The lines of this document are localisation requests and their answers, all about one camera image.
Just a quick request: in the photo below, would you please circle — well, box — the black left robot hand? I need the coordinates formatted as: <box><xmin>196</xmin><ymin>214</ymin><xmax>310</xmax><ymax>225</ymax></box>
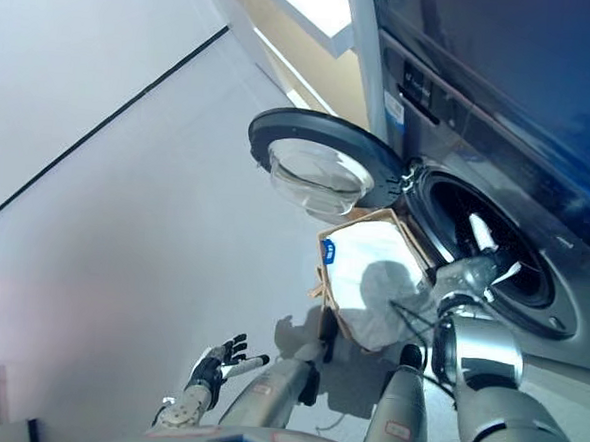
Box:
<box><xmin>190</xmin><ymin>330</ymin><xmax>273</xmax><ymax>394</ymax></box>

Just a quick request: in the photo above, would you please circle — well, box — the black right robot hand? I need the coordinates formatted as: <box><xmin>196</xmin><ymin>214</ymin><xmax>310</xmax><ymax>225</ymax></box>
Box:
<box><xmin>463</xmin><ymin>211</ymin><xmax>526</xmax><ymax>302</ymax></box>

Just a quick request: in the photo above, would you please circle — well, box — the dark grey washing machine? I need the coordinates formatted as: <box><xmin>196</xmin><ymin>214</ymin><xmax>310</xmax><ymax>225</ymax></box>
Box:
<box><xmin>357</xmin><ymin>28</ymin><xmax>590</xmax><ymax>381</ymax></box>

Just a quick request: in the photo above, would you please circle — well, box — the brown wicker laundry basket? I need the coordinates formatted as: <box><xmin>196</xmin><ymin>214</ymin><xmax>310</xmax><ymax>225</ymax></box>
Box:
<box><xmin>309</xmin><ymin>204</ymin><xmax>438</xmax><ymax>361</ymax></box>

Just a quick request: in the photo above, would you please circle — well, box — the silver left robot leg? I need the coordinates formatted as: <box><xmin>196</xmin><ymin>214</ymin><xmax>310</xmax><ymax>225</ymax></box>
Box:
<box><xmin>216</xmin><ymin>317</ymin><xmax>339</xmax><ymax>436</ymax></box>

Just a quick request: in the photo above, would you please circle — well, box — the silver robot leg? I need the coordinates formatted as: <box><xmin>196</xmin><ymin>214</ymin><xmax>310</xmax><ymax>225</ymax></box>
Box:
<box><xmin>216</xmin><ymin>317</ymin><xmax>339</xmax><ymax>436</ymax></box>
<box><xmin>363</xmin><ymin>340</ymin><xmax>437</xmax><ymax>442</ymax></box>

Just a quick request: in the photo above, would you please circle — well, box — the silver robot torso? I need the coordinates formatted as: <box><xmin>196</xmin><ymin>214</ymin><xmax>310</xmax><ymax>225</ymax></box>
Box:
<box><xmin>75</xmin><ymin>415</ymin><xmax>363</xmax><ymax>442</ymax></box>

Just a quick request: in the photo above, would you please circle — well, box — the white cloth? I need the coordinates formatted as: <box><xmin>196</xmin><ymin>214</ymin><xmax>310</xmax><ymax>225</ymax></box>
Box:
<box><xmin>319</xmin><ymin>216</ymin><xmax>444</xmax><ymax>357</ymax></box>

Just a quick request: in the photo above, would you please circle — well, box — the blue white energy label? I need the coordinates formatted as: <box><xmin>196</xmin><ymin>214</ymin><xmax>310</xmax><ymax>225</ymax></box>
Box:
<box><xmin>379</xmin><ymin>90</ymin><xmax>407</xmax><ymax>139</ymax></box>

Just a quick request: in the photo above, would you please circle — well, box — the dark grey dryer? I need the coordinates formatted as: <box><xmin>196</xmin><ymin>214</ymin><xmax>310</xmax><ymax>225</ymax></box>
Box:
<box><xmin>357</xmin><ymin>0</ymin><xmax>590</xmax><ymax>250</ymax></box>

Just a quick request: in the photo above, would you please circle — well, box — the silver right robot leg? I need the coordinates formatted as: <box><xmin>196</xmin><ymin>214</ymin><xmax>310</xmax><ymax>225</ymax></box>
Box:
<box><xmin>363</xmin><ymin>340</ymin><xmax>437</xmax><ymax>442</ymax></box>

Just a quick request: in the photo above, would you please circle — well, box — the round glass washer door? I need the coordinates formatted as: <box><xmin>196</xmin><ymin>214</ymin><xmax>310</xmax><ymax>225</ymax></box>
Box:
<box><xmin>242</xmin><ymin>105</ymin><xmax>414</xmax><ymax>225</ymax></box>

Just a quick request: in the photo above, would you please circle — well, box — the white countertop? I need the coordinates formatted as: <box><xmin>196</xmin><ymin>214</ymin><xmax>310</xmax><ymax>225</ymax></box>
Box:
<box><xmin>254</xmin><ymin>0</ymin><xmax>365</xmax><ymax>59</ymax></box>

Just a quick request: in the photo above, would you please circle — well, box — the white base cabinet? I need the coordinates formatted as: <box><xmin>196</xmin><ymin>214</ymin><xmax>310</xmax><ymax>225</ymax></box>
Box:
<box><xmin>200</xmin><ymin>0</ymin><xmax>381</xmax><ymax>133</ymax></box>

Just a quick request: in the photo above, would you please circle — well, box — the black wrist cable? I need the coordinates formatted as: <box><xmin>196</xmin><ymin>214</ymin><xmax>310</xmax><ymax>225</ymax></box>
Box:
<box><xmin>383</xmin><ymin>298</ymin><xmax>467</xmax><ymax>398</ymax></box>

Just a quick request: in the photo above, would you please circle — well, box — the silver vertical frame post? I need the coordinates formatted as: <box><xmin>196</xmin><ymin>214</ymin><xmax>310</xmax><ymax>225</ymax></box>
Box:
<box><xmin>335</xmin><ymin>0</ymin><xmax>416</xmax><ymax>160</ymax></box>

